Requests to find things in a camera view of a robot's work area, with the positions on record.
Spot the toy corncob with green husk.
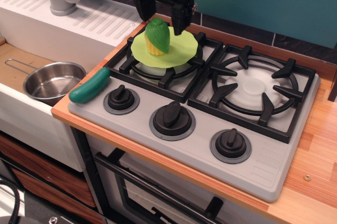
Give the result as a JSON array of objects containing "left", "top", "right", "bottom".
[{"left": 144, "top": 17, "right": 171, "bottom": 56}]

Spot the green toy cucumber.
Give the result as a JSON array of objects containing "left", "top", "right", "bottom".
[{"left": 69, "top": 68, "right": 110, "bottom": 104}]

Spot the light green plastic plate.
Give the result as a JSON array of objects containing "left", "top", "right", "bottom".
[{"left": 131, "top": 27, "right": 199, "bottom": 68}]

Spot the white toy sink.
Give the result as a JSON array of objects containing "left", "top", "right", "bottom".
[{"left": 1, "top": 0, "right": 141, "bottom": 172}]

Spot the small steel pot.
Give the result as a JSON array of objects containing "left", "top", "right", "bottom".
[{"left": 5, "top": 58, "right": 86, "bottom": 106}]

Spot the white left burner disc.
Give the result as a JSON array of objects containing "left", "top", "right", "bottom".
[{"left": 135, "top": 63, "right": 196, "bottom": 82}]

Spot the white burner disc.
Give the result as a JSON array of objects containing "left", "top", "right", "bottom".
[
  {"left": 135, "top": 63, "right": 196, "bottom": 82},
  {"left": 218, "top": 61, "right": 292, "bottom": 111}
]

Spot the black left burner grate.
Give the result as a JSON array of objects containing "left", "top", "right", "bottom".
[{"left": 104, "top": 32, "right": 223, "bottom": 103}]

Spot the black burner grate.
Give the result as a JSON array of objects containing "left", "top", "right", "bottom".
[
  {"left": 104, "top": 32, "right": 223, "bottom": 103},
  {"left": 188, "top": 44, "right": 320, "bottom": 144}
]

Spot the black left stove knob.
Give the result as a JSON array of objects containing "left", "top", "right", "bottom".
[{"left": 103, "top": 85, "right": 140, "bottom": 115}]

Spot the black stove knob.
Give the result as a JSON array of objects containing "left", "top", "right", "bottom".
[
  {"left": 149, "top": 101, "right": 196, "bottom": 141},
  {"left": 103, "top": 85, "right": 140, "bottom": 115},
  {"left": 210, "top": 128, "right": 252, "bottom": 165}
]

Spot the black middle stove knob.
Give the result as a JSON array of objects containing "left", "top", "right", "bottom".
[{"left": 149, "top": 101, "right": 196, "bottom": 141}]

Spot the white right burner disc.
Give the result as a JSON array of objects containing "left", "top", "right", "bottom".
[{"left": 218, "top": 61, "right": 292, "bottom": 111}]

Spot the grey toy stove top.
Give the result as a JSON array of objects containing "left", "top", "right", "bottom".
[{"left": 68, "top": 37, "right": 320, "bottom": 202}]

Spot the black right burner grate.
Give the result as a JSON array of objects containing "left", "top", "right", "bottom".
[{"left": 188, "top": 44, "right": 320, "bottom": 144}]

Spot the black right stove knob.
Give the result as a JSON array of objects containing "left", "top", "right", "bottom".
[{"left": 210, "top": 128, "right": 252, "bottom": 165}]

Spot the toy oven door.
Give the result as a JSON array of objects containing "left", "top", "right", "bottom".
[{"left": 91, "top": 147, "right": 273, "bottom": 223}]

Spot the wooden drawer front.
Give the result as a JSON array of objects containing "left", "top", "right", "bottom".
[{"left": 1, "top": 132, "right": 103, "bottom": 223}]

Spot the black oven door handle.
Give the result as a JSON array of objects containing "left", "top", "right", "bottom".
[{"left": 94, "top": 151, "right": 223, "bottom": 223}]

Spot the black braided cable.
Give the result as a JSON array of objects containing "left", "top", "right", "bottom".
[{"left": 0, "top": 179, "right": 22, "bottom": 224}]

